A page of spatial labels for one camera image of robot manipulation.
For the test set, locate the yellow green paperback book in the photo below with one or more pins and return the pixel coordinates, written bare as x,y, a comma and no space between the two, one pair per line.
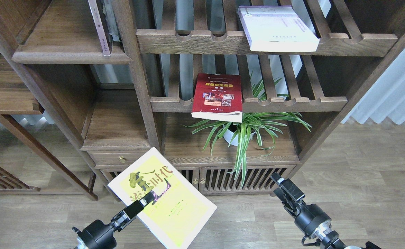
178,211

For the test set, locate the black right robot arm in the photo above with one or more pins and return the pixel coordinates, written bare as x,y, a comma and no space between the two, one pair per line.
331,241

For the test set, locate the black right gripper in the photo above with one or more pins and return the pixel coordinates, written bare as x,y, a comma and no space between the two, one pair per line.
310,219

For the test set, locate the dark wooden bookshelf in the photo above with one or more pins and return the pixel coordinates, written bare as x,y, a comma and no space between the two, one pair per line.
133,100

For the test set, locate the green spider plant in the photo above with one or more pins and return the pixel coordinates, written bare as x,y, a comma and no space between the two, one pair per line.
266,125

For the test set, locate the white pleated curtain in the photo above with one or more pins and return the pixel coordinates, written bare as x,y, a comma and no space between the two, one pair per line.
386,98

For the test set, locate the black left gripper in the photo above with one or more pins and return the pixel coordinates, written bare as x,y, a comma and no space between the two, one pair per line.
97,235

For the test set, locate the white plant pot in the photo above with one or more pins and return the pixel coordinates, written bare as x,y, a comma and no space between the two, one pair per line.
232,138

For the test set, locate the thin upright pink book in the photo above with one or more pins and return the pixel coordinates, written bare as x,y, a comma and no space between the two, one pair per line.
98,12

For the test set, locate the grey upright book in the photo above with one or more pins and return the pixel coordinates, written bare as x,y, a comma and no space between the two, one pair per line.
111,20

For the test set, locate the red paperback book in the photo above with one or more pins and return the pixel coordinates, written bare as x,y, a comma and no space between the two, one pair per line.
218,97

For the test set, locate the brass drawer knob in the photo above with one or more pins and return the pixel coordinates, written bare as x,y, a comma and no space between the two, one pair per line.
122,159

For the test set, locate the white purple paperback book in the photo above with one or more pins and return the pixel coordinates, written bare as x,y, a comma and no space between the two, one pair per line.
276,29

